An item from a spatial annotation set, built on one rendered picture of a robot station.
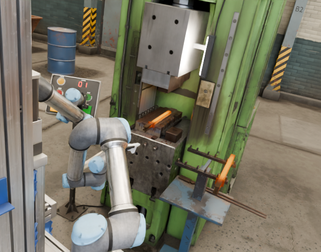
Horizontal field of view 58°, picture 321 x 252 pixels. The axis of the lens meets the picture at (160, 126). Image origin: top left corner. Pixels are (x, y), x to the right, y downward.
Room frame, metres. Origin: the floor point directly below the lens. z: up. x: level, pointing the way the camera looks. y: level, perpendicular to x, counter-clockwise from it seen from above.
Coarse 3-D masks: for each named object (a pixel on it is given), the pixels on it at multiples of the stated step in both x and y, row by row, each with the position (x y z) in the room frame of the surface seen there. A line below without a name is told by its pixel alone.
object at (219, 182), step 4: (232, 156) 1.62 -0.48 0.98; (228, 160) 1.55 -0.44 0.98; (232, 160) 1.56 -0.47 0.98; (228, 164) 1.50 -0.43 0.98; (224, 168) 1.45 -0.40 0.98; (228, 168) 1.46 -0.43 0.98; (224, 172) 1.41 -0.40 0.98; (220, 176) 1.36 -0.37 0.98; (224, 176) 1.36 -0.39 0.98; (216, 180) 1.32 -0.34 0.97; (220, 180) 1.30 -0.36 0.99; (224, 180) 1.31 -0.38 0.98; (216, 184) 1.26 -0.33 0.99; (220, 184) 1.26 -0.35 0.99; (216, 188) 1.24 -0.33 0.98; (212, 192) 1.24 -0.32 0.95; (216, 192) 1.24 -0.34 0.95
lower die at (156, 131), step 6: (162, 108) 2.22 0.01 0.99; (168, 108) 2.24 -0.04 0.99; (174, 108) 2.24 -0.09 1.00; (150, 114) 2.07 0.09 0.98; (156, 114) 2.07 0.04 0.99; (168, 114) 2.08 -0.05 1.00; (180, 114) 2.18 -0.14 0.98; (138, 120) 1.91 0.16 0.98; (144, 120) 1.91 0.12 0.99; (150, 120) 1.93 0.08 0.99; (162, 120) 1.96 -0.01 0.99; (174, 120) 2.07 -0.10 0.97; (138, 126) 1.89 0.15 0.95; (156, 126) 1.84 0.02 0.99; (162, 126) 1.86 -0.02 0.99; (144, 132) 1.87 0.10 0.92; (150, 132) 1.85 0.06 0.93; (156, 132) 1.84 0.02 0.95
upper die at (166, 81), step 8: (144, 72) 1.89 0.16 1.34; (152, 72) 1.87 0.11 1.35; (160, 72) 1.85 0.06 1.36; (144, 80) 1.89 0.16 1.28; (152, 80) 1.87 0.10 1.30; (160, 80) 1.85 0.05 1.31; (168, 80) 1.83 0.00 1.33; (176, 80) 1.95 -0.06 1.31; (184, 80) 2.11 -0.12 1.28; (168, 88) 1.83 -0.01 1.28
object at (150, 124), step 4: (164, 112) 2.09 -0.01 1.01; (168, 112) 2.11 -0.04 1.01; (160, 116) 1.99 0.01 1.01; (164, 116) 2.03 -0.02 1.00; (152, 120) 1.89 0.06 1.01; (156, 120) 1.90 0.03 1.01; (148, 124) 1.80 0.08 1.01; (152, 124) 1.84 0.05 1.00; (144, 128) 1.76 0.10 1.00; (148, 128) 1.79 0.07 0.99
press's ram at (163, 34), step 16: (144, 16) 1.91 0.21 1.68; (160, 16) 1.87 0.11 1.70; (176, 16) 1.84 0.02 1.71; (192, 16) 1.86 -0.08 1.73; (208, 16) 2.18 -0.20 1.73; (144, 32) 1.91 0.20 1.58; (160, 32) 1.87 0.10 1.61; (176, 32) 1.83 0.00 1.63; (192, 32) 1.92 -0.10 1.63; (144, 48) 1.90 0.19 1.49; (160, 48) 1.86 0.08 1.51; (176, 48) 1.82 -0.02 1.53; (192, 48) 1.98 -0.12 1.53; (144, 64) 1.90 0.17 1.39; (160, 64) 1.86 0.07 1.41; (176, 64) 1.82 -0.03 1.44; (192, 64) 2.05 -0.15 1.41
